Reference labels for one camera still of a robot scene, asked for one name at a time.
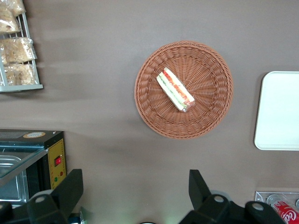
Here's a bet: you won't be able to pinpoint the round brown wicker basket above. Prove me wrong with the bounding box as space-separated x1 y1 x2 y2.
134 41 234 140

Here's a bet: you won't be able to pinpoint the clear acrylic can holder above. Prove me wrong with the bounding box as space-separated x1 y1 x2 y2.
254 191 299 209

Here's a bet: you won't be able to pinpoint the black glass food warmer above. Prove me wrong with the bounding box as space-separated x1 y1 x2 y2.
0 129 67 206

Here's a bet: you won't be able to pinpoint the red cola can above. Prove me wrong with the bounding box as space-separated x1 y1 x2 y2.
271 200 299 224

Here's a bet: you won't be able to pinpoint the cream plastic serving tray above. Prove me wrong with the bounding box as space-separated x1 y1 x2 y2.
254 71 299 151

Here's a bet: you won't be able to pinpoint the plastic-wrapped triangle sandwich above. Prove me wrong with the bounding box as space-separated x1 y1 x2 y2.
156 67 196 113

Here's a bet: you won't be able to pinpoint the white wire display rack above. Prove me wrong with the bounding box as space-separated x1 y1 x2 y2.
0 13 44 93

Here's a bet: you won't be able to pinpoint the bagged bread in clear plastic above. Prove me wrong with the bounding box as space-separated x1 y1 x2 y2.
0 37 37 65
0 0 26 17
3 63 38 86
0 8 21 35

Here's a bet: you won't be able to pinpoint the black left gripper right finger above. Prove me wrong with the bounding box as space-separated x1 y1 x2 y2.
178 169 287 224

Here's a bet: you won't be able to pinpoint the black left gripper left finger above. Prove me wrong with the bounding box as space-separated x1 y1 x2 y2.
0 168 84 224

